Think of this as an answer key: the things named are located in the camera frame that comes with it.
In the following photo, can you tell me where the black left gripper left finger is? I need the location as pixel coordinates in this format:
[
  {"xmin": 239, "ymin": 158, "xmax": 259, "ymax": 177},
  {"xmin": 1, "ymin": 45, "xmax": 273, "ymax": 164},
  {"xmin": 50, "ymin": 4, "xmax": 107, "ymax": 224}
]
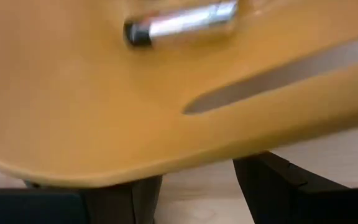
[{"xmin": 0, "ymin": 175, "xmax": 164, "ymax": 224}]

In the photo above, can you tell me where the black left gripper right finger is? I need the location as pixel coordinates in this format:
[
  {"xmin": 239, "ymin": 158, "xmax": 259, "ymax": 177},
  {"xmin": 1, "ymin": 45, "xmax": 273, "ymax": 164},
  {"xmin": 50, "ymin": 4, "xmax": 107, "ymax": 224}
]
[{"xmin": 232, "ymin": 151, "xmax": 358, "ymax": 224}]

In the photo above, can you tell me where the silver Energizer AAA battery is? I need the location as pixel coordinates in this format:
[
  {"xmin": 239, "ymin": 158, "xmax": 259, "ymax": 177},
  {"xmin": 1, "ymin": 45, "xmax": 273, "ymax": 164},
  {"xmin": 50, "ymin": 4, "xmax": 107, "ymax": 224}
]
[{"xmin": 123, "ymin": 0, "xmax": 239, "ymax": 48}]

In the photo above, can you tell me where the yellow bowl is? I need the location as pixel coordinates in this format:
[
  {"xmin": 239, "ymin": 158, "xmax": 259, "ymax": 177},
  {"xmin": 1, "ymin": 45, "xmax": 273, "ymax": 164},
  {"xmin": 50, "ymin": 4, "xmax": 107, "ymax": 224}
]
[{"xmin": 0, "ymin": 0, "xmax": 358, "ymax": 189}]

